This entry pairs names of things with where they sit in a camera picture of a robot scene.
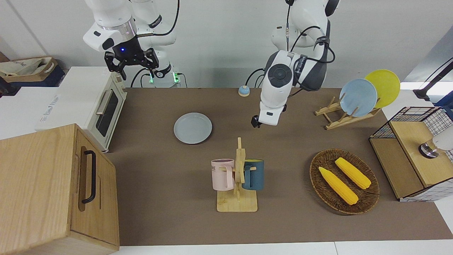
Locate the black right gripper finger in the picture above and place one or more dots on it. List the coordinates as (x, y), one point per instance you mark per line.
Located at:
(115, 63)
(151, 59)

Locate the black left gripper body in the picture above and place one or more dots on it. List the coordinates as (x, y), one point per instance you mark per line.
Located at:
(256, 122)

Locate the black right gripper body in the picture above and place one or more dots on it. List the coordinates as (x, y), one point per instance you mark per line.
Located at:
(128, 49)

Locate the gray round plate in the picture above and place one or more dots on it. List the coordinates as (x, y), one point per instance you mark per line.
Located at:
(193, 128)

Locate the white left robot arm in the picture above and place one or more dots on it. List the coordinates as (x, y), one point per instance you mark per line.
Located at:
(279, 78)

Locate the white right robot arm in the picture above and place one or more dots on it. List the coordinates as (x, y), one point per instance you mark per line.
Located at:
(113, 21)

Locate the wooden plate rack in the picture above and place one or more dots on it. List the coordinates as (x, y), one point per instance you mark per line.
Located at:
(341, 120)

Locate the light blue round plate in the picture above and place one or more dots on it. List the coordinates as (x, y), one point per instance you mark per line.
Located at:
(358, 97)

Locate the yellow round plate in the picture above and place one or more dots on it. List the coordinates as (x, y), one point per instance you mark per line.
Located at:
(387, 86)

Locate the blue service bell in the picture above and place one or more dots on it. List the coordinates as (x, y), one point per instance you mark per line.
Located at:
(244, 91)

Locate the white toaster oven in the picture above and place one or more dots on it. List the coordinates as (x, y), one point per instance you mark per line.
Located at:
(74, 95)
(106, 113)

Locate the dark blue mug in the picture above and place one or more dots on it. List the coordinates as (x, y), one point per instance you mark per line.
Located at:
(255, 175)

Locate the pink mug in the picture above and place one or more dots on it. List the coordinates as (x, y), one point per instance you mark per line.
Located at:
(221, 175)

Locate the dark blue crate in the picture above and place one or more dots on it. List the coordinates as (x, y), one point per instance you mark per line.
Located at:
(53, 79)

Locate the wooden mug stand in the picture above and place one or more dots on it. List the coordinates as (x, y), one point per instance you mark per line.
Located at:
(237, 203)

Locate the brown wicker basket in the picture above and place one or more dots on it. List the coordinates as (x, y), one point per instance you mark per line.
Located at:
(322, 184)

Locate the cardboard box with cloth bag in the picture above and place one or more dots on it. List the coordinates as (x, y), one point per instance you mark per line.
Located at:
(24, 69)

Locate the yellow corn cob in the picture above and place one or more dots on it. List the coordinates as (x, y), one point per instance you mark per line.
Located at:
(354, 173)
(338, 185)

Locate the brown table mat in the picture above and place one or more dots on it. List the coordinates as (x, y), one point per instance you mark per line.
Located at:
(159, 170)

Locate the wooden cabinet box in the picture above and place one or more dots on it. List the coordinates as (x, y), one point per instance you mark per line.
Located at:
(39, 191)

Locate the white cylinder with metal base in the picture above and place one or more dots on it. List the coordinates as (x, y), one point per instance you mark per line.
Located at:
(444, 140)

